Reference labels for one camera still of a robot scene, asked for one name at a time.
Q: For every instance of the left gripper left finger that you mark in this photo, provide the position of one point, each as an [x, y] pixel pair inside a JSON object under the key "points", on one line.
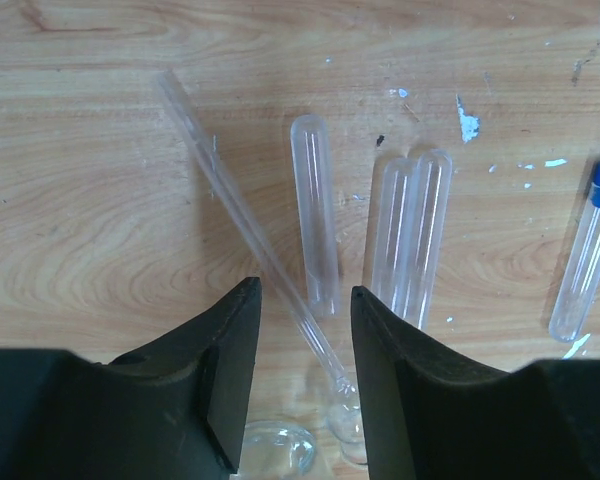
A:
{"points": [[174, 408]]}

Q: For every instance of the clear test tube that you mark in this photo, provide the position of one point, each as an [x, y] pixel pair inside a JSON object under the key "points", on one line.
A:
{"points": [[435, 171], [393, 256], [312, 166]]}

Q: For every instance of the glass flask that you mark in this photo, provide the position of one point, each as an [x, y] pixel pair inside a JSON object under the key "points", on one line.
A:
{"points": [[287, 450]]}

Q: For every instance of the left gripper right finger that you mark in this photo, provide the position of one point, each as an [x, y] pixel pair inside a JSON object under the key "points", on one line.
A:
{"points": [[430, 412]]}

